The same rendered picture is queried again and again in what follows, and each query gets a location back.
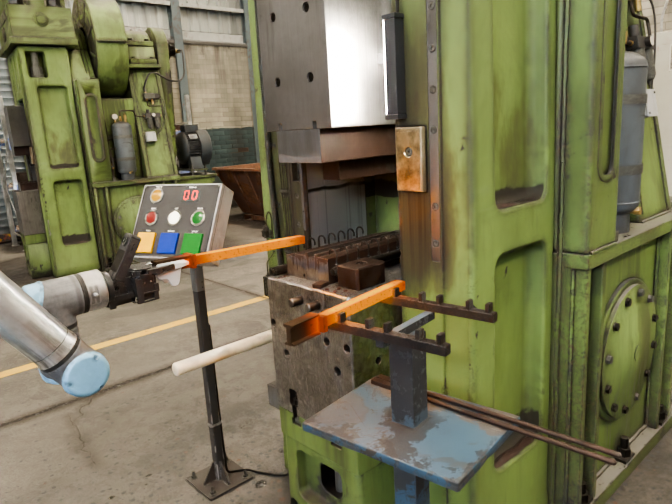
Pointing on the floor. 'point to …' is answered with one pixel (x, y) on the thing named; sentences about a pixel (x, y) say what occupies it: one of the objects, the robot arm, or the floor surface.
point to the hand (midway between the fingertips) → (181, 259)
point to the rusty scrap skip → (244, 188)
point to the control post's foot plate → (212, 489)
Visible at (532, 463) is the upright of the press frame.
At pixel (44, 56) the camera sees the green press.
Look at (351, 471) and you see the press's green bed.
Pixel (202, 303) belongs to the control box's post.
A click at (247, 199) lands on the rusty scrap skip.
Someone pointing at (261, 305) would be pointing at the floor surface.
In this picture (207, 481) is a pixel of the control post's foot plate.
